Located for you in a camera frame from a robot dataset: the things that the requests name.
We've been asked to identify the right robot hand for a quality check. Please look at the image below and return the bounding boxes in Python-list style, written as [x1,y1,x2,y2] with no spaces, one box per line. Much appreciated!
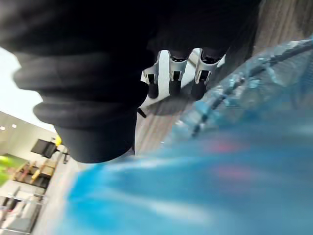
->
[0,0,264,164]

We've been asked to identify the wooden crate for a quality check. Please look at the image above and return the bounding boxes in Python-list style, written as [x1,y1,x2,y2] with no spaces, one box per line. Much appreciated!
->
[39,159,57,179]

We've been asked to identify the blue plastic trash bag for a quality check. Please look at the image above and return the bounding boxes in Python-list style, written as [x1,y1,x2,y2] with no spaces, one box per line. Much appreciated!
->
[64,36,313,235]

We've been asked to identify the black monitor on stand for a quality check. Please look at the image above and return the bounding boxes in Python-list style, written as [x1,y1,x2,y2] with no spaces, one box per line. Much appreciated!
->
[31,139,57,159]

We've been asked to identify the metal rack shelf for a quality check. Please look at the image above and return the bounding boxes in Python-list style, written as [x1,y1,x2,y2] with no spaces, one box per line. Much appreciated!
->
[0,187,48,233]

